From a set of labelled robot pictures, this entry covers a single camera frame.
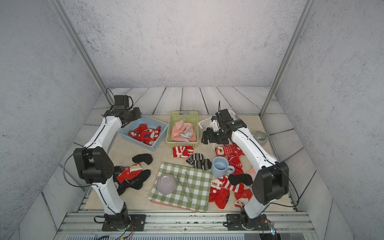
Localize red Santa sock front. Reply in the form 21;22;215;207
234;189;253;208

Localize lilac ceramic bowl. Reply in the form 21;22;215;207
156;174;177;195

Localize light green plastic basket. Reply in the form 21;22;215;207
166;111;199;148

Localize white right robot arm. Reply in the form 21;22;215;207
202;117;289;219

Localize red Santa Christmas sock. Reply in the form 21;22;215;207
128;124;148;141

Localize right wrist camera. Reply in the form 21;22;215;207
211;109;234;129

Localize green white checkered cloth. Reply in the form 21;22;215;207
148;162;212;212

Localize right aluminium frame post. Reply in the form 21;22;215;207
259;0;316;119

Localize red snowflake sock white cuff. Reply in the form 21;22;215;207
117;164;143;184

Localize pink sock with teal leaves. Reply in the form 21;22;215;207
171;119;197;143

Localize black sock with white label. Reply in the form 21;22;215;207
113;166;151;196

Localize light blue plastic basket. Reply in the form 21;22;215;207
118;116;168;152

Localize red white striped Santa sock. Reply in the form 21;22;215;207
211;176;245;194

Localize black grey striped sock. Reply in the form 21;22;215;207
186;153;212;170

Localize metal base rail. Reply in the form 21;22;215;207
54;211;318;240

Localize white plastic basket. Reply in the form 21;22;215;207
198;110;240;149

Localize grey striped ceramic mug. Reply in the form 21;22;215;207
253;131;268;147

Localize red bear Christmas sock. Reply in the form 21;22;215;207
140;126;161;146

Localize light blue ceramic mug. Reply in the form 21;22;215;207
211;157;236;178

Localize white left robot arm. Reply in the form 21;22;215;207
73;106;142;223

